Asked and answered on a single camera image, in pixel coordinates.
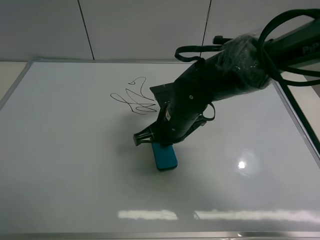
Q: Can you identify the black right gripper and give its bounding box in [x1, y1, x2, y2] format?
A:
[133, 59, 215, 146]

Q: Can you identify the teal whiteboard eraser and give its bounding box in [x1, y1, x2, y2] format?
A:
[151, 143, 178, 171]

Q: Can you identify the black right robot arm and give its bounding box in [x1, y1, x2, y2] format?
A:
[133, 9, 320, 145]

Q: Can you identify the white whiteboard with aluminium frame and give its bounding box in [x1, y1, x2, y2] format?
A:
[0, 61, 320, 240]

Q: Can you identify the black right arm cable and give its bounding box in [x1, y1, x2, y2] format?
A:
[174, 8, 320, 87]

